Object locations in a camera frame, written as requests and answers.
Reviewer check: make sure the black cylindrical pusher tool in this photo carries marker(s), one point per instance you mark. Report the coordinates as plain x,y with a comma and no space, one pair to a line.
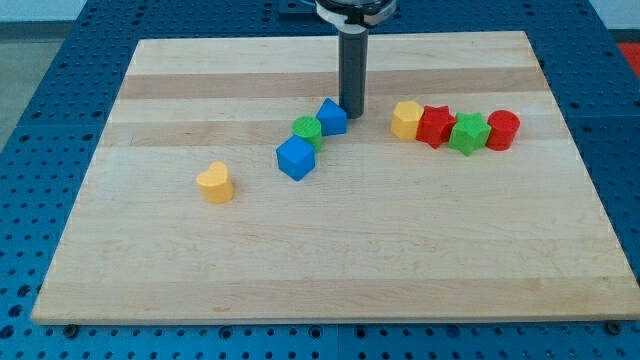
352,63

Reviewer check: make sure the wooden board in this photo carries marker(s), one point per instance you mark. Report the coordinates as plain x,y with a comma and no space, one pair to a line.
381,230

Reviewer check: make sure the red star block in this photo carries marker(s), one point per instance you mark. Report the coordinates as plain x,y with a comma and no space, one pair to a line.
435,126

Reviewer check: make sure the yellow hexagon block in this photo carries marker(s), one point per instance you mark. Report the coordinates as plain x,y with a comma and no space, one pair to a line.
405,119

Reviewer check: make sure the yellow heart block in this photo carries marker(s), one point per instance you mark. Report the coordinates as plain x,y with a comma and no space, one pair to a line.
215,183

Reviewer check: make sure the red cylinder block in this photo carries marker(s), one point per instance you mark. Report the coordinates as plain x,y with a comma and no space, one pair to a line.
504,127

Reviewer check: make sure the blue triangular prism block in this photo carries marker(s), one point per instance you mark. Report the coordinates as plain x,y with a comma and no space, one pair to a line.
332,118

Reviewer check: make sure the green cylinder block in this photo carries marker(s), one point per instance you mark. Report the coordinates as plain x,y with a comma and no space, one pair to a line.
309,129

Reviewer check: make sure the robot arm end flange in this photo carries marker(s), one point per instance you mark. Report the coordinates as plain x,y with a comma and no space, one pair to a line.
350,13

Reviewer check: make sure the green star block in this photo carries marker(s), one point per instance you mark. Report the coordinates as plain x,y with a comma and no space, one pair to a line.
470,133

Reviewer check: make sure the blue cube block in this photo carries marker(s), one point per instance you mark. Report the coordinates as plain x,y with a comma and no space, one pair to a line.
296,157

